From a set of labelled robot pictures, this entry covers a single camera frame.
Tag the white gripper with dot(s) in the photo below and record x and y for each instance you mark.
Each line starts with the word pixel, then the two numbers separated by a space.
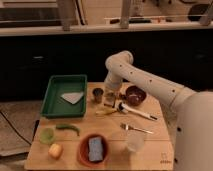
pixel 113 84

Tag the beige eraser block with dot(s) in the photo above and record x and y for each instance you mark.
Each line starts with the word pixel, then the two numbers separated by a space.
pixel 112 100

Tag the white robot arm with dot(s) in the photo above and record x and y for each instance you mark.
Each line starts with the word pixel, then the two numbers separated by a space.
pixel 194 132

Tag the clear plastic cup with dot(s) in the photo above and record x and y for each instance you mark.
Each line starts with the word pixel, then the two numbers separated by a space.
pixel 135 141

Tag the yellow banana toy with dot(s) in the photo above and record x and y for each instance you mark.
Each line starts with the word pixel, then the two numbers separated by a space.
pixel 105 111

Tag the dark red bowl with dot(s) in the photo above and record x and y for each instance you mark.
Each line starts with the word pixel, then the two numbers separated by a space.
pixel 135 96

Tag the metal fork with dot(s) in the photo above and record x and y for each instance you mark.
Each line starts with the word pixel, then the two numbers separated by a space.
pixel 128 127

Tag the grey triangular cloth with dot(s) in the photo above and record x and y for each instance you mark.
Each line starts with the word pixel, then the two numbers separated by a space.
pixel 73 97

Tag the green plastic tray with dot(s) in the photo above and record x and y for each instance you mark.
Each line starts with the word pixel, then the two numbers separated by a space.
pixel 54 106

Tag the orange plate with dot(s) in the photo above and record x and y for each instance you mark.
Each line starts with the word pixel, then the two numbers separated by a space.
pixel 83 151

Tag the blue sponge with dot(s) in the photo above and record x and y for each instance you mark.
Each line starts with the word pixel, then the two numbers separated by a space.
pixel 95 149

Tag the green chili pepper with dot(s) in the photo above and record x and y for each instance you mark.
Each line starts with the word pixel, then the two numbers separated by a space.
pixel 68 126

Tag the yellow lemon toy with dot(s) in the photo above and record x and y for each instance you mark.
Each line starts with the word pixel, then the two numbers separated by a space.
pixel 55 151

